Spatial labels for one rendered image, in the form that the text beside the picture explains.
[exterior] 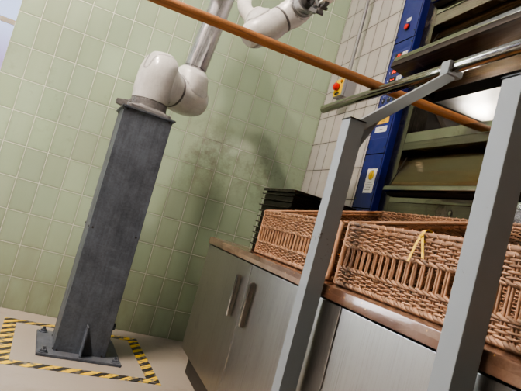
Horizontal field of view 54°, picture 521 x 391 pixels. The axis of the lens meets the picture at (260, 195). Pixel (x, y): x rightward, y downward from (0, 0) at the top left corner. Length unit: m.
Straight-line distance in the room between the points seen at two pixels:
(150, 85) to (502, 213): 1.68
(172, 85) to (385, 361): 1.59
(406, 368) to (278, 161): 2.05
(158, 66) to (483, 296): 1.73
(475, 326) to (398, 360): 0.22
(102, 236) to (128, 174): 0.26
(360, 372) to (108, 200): 1.37
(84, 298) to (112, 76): 1.12
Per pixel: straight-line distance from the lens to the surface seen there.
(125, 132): 2.13
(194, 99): 2.35
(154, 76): 2.20
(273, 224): 1.71
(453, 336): 0.75
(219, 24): 1.52
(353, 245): 1.20
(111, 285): 2.16
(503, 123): 0.78
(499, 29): 1.70
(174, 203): 2.68
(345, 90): 2.64
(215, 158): 2.72
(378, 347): 0.98
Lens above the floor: 0.65
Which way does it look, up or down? 4 degrees up
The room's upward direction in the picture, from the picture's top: 15 degrees clockwise
